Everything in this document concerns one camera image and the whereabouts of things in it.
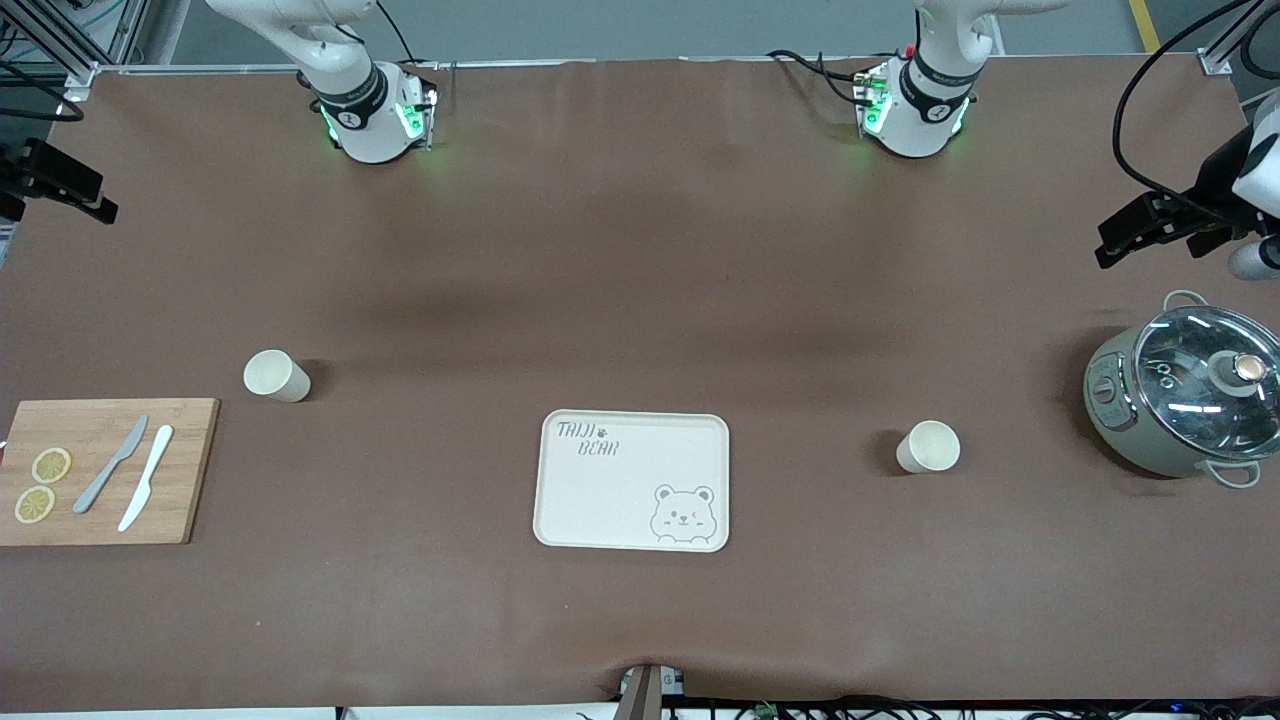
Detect black base cables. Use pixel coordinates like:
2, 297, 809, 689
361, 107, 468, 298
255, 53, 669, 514
767, 48, 873, 107

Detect black base cable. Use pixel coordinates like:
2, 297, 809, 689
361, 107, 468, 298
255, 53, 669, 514
375, 0, 423, 67

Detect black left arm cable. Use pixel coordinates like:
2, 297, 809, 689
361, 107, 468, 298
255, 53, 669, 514
1112, 0, 1280, 201

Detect white IKEA cup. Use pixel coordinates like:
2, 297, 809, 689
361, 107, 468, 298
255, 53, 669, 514
895, 420, 962, 475
243, 349, 312, 404

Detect bamboo cutting board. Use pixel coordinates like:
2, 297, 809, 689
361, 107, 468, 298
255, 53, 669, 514
0, 398, 221, 547

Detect white plastic knife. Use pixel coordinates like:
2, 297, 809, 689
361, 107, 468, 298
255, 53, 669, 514
117, 425, 175, 533

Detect aluminium frame profile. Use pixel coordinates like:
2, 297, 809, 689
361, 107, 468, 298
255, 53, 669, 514
0, 0, 151, 89
1198, 0, 1280, 77

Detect glass pot lid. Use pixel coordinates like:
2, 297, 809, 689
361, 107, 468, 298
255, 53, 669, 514
1134, 305, 1280, 437

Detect metal table clamp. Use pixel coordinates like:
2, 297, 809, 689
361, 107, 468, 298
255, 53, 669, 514
618, 662, 687, 720

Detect grey plastic knife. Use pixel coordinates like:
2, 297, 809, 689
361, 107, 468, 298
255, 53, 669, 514
73, 415, 150, 515

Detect grey electric cooking pot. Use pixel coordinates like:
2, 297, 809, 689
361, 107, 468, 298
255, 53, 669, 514
1084, 290, 1280, 490

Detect cream bear print tray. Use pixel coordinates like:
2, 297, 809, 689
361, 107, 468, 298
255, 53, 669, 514
532, 409, 731, 554

